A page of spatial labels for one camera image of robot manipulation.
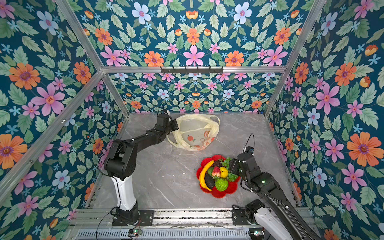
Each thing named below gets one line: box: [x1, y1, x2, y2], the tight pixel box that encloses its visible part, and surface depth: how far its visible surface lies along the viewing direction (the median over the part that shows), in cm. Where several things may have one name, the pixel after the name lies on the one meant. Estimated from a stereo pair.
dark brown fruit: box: [213, 160, 222, 168], surface depth 88 cm
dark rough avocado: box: [204, 173, 215, 189], surface depth 82 cm
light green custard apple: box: [215, 178, 229, 192], surface depth 80 cm
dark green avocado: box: [207, 166, 214, 177], surface depth 86 cm
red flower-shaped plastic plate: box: [196, 154, 241, 199], surface depth 82 cm
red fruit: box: [212, 166, 221, 177], surface depth 82 cm
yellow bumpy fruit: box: [219, 166, 229, 179], surface depth 85 cm
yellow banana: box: [199, 160, 215, 192], surface depth 84 cm
